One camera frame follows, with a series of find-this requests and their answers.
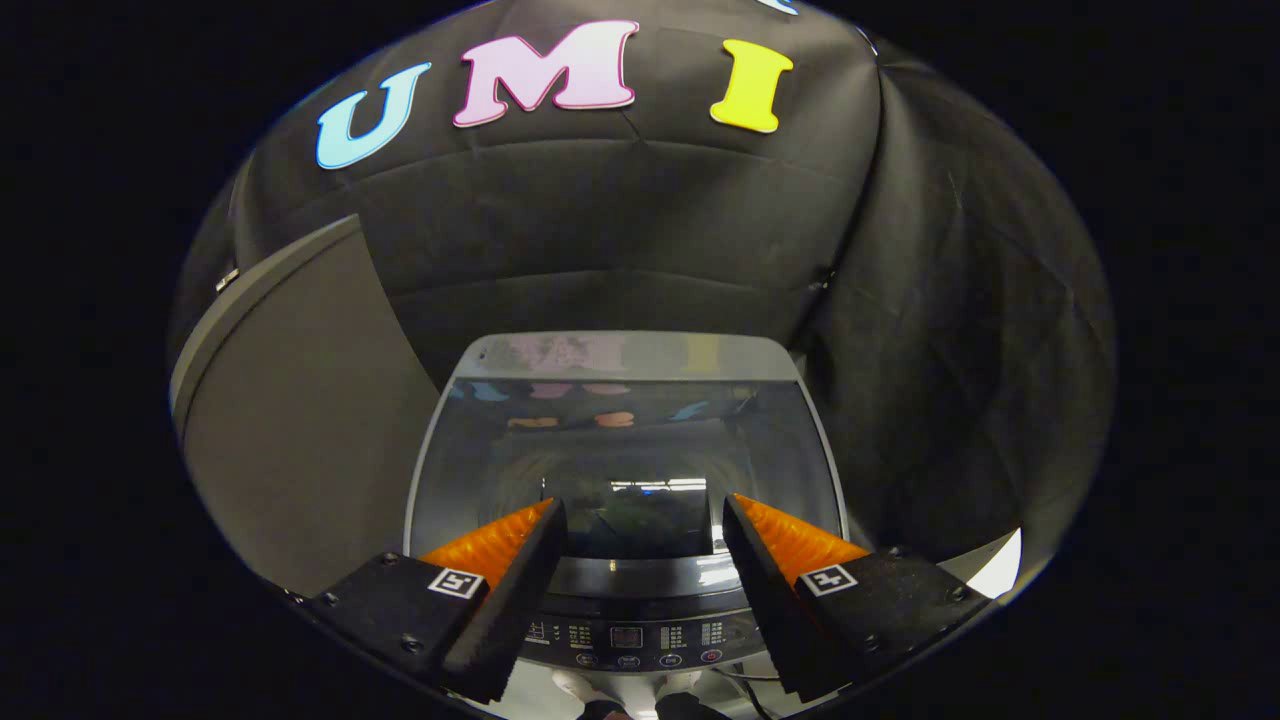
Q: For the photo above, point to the black backdrop cloth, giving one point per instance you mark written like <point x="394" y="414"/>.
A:
<point x="620" y="230"/>

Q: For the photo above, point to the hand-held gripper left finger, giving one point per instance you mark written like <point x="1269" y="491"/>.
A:
<point x="505" y="610"/>

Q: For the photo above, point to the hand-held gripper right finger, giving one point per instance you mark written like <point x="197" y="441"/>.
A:
<point x="775" y="610"/>

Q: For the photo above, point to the silver metal clip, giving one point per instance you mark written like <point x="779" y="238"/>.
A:
<point x="227" y="279"/>

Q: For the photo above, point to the grey washing machine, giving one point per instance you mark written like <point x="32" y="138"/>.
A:
<point x="640" y="355"/>

